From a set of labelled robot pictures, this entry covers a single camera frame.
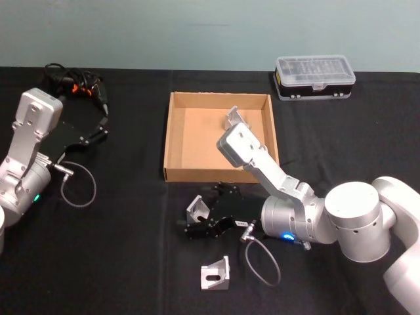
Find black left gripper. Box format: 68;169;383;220
38;114;110;163

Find thin grey left gripper cable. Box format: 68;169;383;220
52;159;97;209

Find black corded tool orange parts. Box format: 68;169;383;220
43;62;111;116

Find black table cloth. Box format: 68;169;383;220
0;65;420;315

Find thin grey right gripper cable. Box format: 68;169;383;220
239;222;282;287

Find clear plastic case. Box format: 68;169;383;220
272;54;357;102

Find thin grey gripper cable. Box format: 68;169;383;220
239;222;282;287
52;159;97;209

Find shallow brown cardboard tray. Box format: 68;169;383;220
163;91;281;184

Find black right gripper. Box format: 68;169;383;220
177;180;269;241

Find silver metal corner bracket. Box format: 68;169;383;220
224;105;252;133
186;194;210;225
199;255;232;293

